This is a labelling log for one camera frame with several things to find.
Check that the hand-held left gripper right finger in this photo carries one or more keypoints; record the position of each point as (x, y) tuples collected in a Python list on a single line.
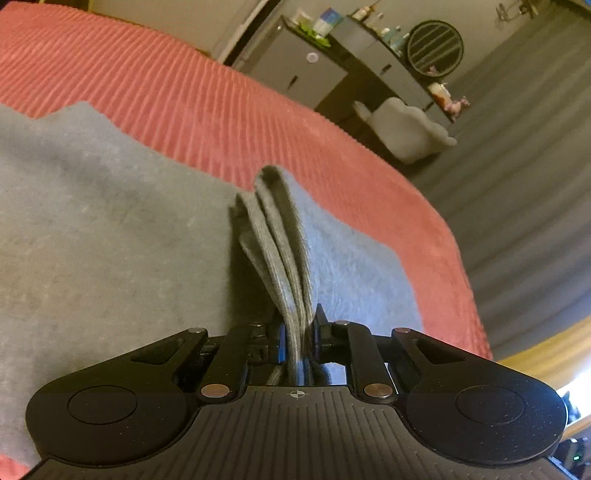
[(316, 339)]

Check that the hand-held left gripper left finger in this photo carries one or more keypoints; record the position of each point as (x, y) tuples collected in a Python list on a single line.
[(277, 342)]

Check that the grey towel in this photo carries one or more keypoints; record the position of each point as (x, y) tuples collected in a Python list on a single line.
[(115, 240)]

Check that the white fluffy chair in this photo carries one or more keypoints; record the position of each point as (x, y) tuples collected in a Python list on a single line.
[(406, 131)]

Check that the red ribbed blanket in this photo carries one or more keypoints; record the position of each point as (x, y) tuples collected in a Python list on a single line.
[(194, 106)]

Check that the grey cabinet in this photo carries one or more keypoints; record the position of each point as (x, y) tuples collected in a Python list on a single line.
[(295, 69)]

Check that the dark dressing table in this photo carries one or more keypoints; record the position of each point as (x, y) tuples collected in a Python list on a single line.
[(383, 69)]

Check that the round black slatted mirror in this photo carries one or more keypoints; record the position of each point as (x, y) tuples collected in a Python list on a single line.
[(433, 47)]

